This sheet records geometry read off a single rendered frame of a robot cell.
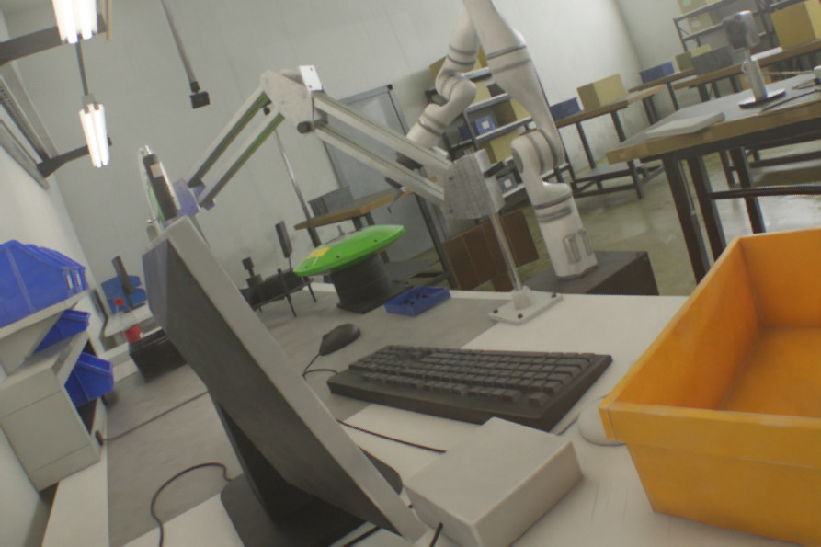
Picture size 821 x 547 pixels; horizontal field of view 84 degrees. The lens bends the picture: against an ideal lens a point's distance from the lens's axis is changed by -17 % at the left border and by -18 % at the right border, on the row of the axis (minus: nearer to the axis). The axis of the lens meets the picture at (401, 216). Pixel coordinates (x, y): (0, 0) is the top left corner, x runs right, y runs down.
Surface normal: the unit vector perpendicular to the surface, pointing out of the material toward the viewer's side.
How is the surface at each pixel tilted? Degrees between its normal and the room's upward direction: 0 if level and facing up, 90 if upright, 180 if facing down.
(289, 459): 101
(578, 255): 90
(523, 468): 0
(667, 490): 94
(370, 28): 90
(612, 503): 0
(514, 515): 90
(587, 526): 0
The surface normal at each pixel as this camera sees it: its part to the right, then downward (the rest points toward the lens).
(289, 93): -0.43, 0.27
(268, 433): -0.47, 0.48
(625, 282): 0.37, -0.04
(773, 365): -0.37, -0.92
